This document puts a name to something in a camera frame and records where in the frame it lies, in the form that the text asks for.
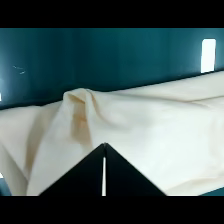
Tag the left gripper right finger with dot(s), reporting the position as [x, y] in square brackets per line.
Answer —
[126, 178]

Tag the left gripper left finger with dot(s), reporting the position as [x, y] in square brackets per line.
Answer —
[85, 177]

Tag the cream shirt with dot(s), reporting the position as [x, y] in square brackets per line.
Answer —
[156, 133]

